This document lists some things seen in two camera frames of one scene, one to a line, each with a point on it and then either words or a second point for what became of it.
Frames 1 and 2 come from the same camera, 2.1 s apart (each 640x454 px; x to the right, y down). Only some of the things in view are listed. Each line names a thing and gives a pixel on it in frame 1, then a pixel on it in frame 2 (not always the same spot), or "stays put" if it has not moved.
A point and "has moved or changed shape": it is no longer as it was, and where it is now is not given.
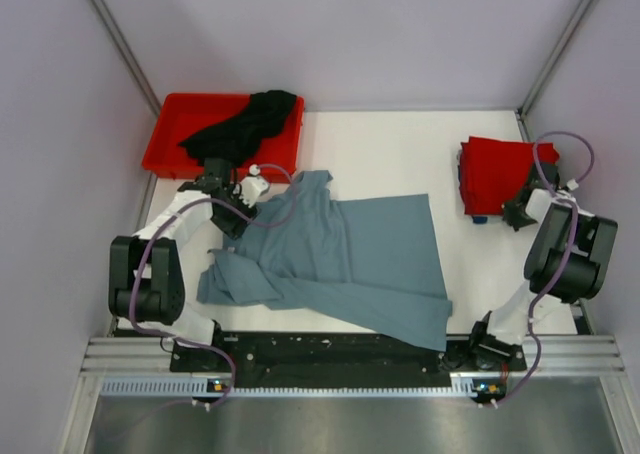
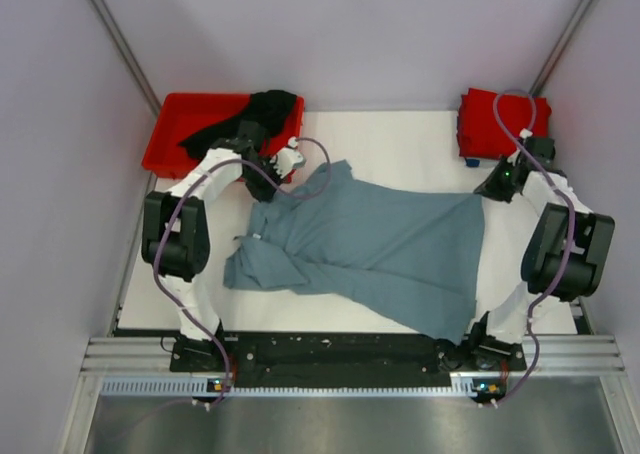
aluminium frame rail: [559, 355] stays put
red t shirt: [492, 171] → [481, 134]
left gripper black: [235, 228] → [263, 194]
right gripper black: [509, 216] → [488, 187]
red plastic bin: [182, 117] stays put
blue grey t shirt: [373, 264] has moved or changed shape
